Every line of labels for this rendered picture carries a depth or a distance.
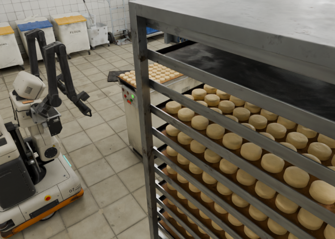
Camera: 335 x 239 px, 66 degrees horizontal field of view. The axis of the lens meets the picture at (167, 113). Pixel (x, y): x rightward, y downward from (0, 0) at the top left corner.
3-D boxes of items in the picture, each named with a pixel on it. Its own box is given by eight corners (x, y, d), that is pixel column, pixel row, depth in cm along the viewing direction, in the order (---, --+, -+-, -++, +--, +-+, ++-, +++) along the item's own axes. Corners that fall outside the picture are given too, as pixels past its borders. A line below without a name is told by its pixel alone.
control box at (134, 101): (125, 97, 248) (123, 84, 240) (139, 107, 232) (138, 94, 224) (122, 98, 246) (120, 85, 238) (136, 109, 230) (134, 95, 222)
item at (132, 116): (175, 125, 326) (176, 58, 277) (195, 138, 304) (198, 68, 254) (129, 149, 289) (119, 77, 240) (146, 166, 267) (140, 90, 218)
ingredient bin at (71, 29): (67, 61, 512) (57, 21, 470) (59, 51, 557) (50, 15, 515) (93, 55, 537) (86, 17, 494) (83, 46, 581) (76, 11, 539)
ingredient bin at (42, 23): (33, 69, 481) (19, 27, 439) (26, 59, 525) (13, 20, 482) (62, 62, 507) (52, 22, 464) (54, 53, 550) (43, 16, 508)
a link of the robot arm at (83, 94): (66, 94, 193) (70, 98, 188) (78, 84, 196) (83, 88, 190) (76, 104, 202) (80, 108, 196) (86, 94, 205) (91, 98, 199)
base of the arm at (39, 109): (31, 106, 182) (36, 113, 174) (39, 97, 183) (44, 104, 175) (42, 112, 189) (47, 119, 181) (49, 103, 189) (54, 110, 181)
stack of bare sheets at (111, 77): (107, 82, 431) (107, 80, 430) (109, 72, 464) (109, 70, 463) (143, 80, 436) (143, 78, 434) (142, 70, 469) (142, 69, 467)
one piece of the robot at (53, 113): (46, 139, 202) (38, 117, 190) (36, 123, 220) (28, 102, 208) (66, 131, 211) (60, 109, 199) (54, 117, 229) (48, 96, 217)
